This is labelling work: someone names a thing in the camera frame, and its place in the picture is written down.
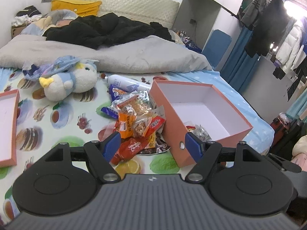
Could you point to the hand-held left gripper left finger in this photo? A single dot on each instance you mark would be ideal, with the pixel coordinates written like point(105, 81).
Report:
point(112, 145)

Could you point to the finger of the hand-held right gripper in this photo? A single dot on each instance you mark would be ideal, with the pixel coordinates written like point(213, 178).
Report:
point(286, 166)

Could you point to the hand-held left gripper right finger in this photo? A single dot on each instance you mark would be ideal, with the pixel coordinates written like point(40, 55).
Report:
point(192, 146)

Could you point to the pile of snack packets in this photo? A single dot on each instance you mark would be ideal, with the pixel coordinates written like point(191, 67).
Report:
point(134, 115)

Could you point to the pink cardboard box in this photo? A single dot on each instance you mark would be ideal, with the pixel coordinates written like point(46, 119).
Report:
point(215, 105)

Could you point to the silver foil snack packet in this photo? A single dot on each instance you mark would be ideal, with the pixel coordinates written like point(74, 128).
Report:
point(201, 132)

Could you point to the red yellow snack packet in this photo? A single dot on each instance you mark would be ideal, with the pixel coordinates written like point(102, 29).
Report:
point(190, 126)

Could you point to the pink cloth bundle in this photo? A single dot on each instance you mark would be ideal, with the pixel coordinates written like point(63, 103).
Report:
point(299, 151)

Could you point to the red suitcase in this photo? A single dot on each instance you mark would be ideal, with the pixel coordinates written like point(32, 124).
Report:
point(279, 129)

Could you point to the fruit printed bedsheet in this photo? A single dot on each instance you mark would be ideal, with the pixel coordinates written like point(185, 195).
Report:
point(60, 115)

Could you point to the white spray can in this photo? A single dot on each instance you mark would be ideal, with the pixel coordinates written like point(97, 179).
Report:
point(122, 80)

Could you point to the blue white penguin plush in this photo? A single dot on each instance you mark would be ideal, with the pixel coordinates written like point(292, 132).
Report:
point(79, 79)

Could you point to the grey blanket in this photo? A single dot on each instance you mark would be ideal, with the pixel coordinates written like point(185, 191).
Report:
point(120, 55)

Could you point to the blue curtain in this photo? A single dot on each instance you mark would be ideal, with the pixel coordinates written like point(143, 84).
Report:
point(239, 64)

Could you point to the crumpled blue plastic bag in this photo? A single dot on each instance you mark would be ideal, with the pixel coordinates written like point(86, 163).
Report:
point(52, 64)

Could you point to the blue padded board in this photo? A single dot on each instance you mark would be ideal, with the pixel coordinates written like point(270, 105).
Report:
point(215, 48)

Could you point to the bedside clutter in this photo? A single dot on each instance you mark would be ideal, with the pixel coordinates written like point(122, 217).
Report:
point(187, 40)

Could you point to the pink box lid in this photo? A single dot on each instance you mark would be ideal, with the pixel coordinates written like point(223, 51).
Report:
point(7, 124)

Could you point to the black coat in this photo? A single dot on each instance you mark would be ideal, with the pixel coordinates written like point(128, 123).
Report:
point(108, 31)

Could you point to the white puffer jacket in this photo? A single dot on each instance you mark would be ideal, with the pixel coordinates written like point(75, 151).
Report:
point(292, 45)

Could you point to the cream quilted headboard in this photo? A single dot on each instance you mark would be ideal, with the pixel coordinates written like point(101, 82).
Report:
point(134, 9)

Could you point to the black hanging jacket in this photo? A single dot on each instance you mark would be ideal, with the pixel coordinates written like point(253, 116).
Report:
point(271, 28)

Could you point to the white wardrobe cabinet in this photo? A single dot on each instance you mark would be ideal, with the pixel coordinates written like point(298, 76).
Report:
point(189, 7)

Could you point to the pastel quilted blanket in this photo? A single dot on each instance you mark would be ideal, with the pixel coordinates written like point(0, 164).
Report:
point(36, 27)

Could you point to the yellow pillow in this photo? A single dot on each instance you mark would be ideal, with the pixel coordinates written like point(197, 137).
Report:
point(72, 6)

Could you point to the grey hanging hoodie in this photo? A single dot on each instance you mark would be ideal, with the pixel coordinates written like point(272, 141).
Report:
point(254, 9)

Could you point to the heap of clothes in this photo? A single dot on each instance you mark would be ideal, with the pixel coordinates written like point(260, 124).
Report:
point(26, 16)

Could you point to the black wall socket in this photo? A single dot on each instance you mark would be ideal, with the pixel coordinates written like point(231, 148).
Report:
point(193, 21)

